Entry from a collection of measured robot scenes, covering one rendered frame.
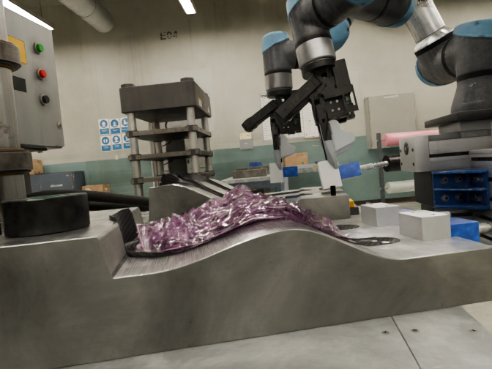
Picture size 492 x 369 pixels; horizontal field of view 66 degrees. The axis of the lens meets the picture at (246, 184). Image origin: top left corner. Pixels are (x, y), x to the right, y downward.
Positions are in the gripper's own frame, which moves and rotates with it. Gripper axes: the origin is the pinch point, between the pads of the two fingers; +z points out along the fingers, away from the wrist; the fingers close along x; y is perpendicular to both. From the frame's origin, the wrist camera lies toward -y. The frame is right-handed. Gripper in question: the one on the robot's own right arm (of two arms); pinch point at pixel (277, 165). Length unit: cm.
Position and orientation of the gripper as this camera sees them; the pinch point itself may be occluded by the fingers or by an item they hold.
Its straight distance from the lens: 105.4
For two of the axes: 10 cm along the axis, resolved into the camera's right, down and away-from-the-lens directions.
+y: 9.8, -0.8, -1.6
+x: 1.5, -0.7, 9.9
